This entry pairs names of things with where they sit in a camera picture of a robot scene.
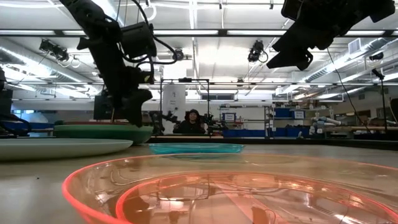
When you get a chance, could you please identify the dark green plastic plate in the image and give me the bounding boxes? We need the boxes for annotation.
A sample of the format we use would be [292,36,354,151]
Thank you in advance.
[53,126,154,145]

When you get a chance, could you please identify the black aluminium rig frame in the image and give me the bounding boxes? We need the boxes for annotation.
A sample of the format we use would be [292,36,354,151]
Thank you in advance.
[0,28,398,151]

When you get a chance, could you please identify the large pale blue plate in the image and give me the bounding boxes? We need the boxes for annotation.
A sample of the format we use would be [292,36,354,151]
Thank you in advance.
[0,138,134,162]

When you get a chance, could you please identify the black monitor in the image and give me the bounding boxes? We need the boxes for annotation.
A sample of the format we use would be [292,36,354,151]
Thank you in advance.
[93,94,115,121]

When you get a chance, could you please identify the person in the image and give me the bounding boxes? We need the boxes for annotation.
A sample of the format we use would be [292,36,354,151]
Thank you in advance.
[172,108,207,135]

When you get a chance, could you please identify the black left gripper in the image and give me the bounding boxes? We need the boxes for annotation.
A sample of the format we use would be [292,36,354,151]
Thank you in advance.
[92,36,155,128]

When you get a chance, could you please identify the blue storage bins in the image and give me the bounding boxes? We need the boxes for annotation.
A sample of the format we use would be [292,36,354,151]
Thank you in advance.
[221,106,312,138]

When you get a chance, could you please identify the teal translucent plastic plate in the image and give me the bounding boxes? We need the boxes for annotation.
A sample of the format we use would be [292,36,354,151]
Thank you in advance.
[148,142,245,156]

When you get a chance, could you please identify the hanging black and yellow cable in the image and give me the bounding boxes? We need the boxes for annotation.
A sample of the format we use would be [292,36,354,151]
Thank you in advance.
[326,46,371,133]

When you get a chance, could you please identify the black background rig frame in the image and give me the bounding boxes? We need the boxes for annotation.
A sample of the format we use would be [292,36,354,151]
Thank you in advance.
[159,77,211,138]

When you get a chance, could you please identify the black ceiling camera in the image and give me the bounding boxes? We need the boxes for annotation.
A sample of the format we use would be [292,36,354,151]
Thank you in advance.
[247,39,269,63]
[39,39,70,62]
[172,47,185,62]

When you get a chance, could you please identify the black microphone stand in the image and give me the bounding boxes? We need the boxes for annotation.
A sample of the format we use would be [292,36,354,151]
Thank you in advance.
[371,68,390,132]

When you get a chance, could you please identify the white pillar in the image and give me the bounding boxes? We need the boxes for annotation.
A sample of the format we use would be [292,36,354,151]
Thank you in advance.
[162,83,187,134]

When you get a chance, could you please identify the orange-red plastic plate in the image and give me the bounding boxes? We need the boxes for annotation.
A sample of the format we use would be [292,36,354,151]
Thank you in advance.
[63,121,126,126]

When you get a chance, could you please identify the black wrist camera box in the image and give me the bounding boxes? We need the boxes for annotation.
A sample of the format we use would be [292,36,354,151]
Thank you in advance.
[120,22,157,60]

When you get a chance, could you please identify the orange translucent plastic plate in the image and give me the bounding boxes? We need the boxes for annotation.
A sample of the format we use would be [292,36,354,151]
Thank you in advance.
[61,152,398,224]

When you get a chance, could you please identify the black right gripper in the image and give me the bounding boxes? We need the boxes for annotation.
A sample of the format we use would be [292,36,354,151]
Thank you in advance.
[266,0,396,72]

